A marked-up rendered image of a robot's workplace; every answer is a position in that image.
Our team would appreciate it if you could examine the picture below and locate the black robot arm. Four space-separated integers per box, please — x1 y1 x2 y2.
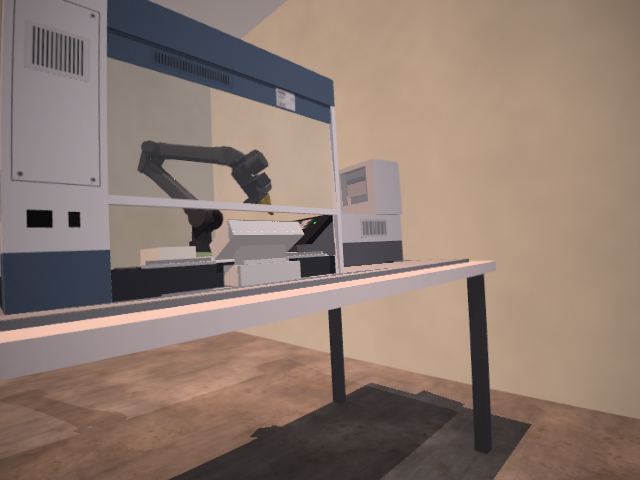
183 208 223 252

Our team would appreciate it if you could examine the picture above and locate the white thermal cycler with black keypad panel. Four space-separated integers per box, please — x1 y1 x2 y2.
287 159 403 266

